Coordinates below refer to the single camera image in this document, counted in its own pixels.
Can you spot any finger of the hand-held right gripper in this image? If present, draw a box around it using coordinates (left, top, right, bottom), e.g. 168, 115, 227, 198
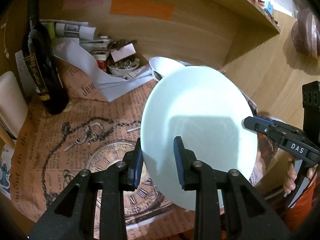
244, 116, 284, 145
255, 116, 274, 125

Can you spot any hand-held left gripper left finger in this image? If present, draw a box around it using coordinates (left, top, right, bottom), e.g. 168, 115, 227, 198
29, 137, 144, 240

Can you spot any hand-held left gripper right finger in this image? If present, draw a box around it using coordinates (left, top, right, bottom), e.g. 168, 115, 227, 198
173, 136, 293, 240

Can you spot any mint green plate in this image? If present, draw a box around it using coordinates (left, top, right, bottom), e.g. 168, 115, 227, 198
140, 66, 258, 212

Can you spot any white bowl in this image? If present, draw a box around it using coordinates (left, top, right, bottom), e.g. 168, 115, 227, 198
149, 56, 185, 82

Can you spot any person's right hand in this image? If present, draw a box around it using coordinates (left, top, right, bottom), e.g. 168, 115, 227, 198
283, 154, 298, 194

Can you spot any colourful newsprint paper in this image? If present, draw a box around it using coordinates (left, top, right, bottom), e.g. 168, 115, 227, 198
246, 97, 279, 180

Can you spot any orange garment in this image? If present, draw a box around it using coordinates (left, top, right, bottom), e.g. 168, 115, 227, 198
285, 180, 318, 233

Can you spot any brown vintage print mat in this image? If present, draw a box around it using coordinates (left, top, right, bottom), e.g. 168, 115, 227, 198
10, 62, 250, 233

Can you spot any brown round wooden object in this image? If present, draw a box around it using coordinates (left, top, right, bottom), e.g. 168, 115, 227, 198
291, 0, 320, 60

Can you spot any small bowl of beads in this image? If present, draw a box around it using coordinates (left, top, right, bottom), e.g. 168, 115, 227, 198
107, 57, 140, 77

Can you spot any wooden shelf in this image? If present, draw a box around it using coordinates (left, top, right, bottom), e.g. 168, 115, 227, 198
217, 0, 282, 34

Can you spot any white card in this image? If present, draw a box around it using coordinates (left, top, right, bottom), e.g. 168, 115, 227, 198
110, 43, 137, 62

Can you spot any blue cartoon print paper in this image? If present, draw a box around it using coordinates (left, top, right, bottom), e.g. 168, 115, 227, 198
0, 144, 18, 200

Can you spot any dark wine bottle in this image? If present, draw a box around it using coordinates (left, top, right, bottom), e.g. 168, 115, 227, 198
21, 0, 69, 115

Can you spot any beige mug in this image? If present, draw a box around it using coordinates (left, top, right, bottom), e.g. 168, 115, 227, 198
0, 71, 28, 145

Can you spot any stack of magazines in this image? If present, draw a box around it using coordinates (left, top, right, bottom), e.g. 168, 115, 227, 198
50, 20, 113, 63

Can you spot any orange sticky note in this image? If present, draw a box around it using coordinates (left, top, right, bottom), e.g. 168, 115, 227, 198
109, 0, 174, 21

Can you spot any white cord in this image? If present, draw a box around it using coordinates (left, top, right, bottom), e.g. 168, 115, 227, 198
0, 22, 10, 58

